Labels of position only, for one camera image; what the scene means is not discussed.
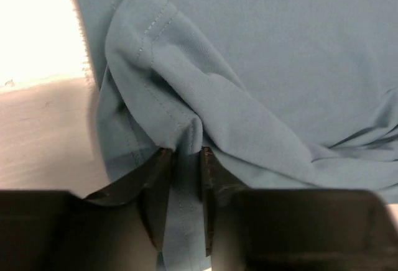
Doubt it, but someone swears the blue-grey t-shirt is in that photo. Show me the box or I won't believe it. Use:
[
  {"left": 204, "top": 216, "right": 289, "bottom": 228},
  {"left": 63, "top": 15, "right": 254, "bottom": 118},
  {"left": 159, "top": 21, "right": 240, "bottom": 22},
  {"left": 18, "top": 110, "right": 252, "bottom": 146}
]
[{"left": 77, "top": 0, "right": 397, "bottom": 270}]

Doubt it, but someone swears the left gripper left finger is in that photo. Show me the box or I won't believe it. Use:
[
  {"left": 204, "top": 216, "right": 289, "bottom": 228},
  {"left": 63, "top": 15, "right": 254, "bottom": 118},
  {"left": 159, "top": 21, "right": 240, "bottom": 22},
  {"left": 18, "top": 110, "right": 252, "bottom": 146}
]
[{"left": 1, "top": 149, "right": 173, "bottom": 270}]

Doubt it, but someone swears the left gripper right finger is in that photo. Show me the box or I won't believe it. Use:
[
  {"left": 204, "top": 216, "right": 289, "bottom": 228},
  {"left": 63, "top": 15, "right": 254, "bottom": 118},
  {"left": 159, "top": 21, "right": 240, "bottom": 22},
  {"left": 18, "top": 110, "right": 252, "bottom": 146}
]
[{"left": 200, "top": 147, "right": 397, "bottom": 270}]

